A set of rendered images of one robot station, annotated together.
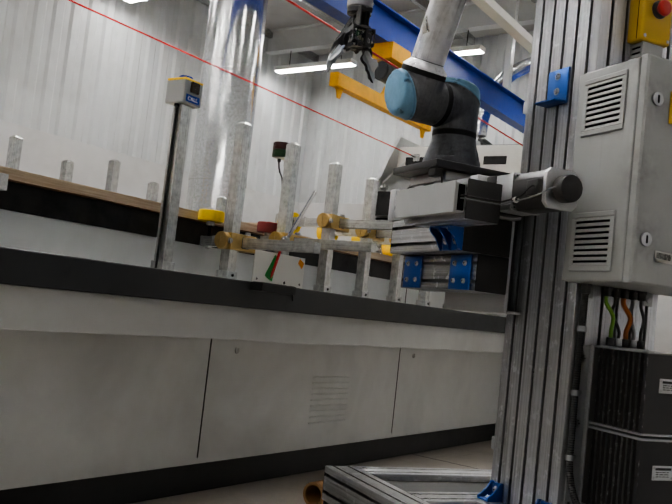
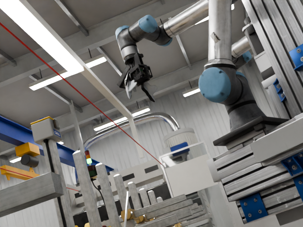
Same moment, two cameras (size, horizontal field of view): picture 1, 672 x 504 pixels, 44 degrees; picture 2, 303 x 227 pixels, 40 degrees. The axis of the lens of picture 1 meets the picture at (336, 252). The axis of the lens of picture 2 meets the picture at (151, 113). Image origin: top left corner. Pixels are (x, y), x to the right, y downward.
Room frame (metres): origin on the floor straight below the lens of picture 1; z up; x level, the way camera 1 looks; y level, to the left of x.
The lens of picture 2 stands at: (0.92, 0.73, 0.66)
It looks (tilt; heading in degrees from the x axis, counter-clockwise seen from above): 20 degrees up; 333
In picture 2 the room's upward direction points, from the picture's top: 18 degrees counter-clockwise
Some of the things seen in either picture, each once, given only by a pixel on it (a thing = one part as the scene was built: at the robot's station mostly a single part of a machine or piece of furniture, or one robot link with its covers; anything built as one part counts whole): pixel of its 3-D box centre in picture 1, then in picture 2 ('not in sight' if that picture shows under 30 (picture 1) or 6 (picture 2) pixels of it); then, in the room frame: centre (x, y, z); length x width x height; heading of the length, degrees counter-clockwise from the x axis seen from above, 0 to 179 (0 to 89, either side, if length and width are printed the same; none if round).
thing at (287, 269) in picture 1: (279, 269); not in sight; (2.60, 0.17, 0.75); 0.26 x 0.01 x 0.10; 146
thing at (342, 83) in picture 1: (384, 103); (33, 176); (7.73, -0.31, 2.65); 1.70 x 0.09 x 0.32; 144
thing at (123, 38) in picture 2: not in sight; (126, 39); (2.33, 0.01, 1.62); 0.09 x 0.08 x 0.11; 31
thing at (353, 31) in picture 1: (358, 29); (136, 70); (2.33, 0.01, 1.46); 0.09 x 0.08 x 0.12; 24
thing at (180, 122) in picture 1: (171, 187); (62, 207); (2.21, 0.46, 0.93); 0.05 x 0.05 x 0.45; 56
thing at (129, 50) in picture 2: (361, 3); (130, 55); (2.34, 0.01, 1.54); 0.08 x 0.08 x 0.05
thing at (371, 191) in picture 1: (366, 241); (142, 224); (3.05, -0.11, 0.91); 0.04 x 0.04 x 0.48; 56
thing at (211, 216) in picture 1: (210, 227); not in sight; (2.53, 0.40, 0.85); 0.08 x 0.08 x 0.11
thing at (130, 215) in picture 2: (333, 222); (129, 215); (2.86, 0.02, 0.95); 0.14 x 0.06 x 0.05; 146
